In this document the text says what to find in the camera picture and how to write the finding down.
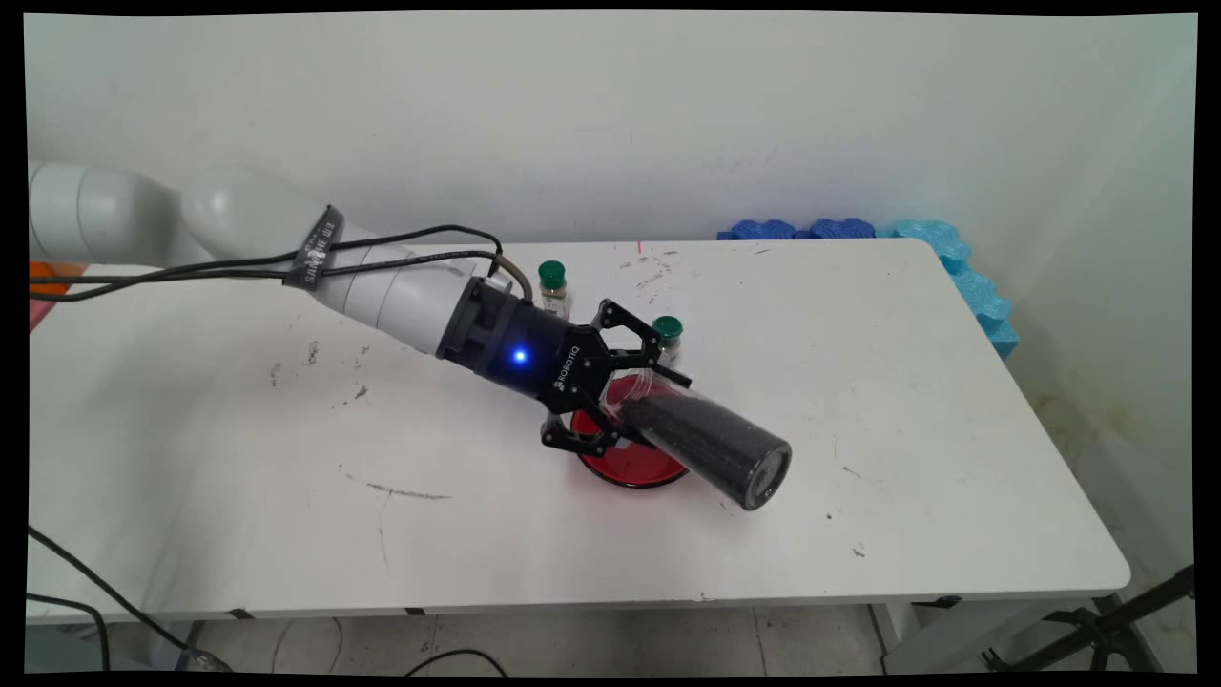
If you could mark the green cap spice bottle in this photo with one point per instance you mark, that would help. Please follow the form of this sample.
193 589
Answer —
668 329
553 277

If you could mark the clear plastic jar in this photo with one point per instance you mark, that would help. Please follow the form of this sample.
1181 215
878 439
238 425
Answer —
725 448

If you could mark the red bowl black rim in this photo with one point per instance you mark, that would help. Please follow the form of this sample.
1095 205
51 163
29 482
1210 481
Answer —
630 468

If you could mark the orange pink box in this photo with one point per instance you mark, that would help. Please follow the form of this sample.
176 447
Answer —
48 310

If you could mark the light blue foam piece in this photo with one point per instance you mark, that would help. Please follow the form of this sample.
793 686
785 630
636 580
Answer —
983 296

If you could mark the dark blue foam piece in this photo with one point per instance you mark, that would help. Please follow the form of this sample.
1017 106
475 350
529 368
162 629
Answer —
763 230
844 228

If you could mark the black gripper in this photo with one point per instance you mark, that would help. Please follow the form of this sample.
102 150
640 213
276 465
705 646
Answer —
534 348

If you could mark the black granules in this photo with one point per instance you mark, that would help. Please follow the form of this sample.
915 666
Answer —
711 444

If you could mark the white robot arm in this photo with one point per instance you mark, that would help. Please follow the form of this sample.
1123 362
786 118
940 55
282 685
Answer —
238 205

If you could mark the black tripod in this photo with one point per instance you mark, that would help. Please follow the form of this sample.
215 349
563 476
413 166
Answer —
1107 625

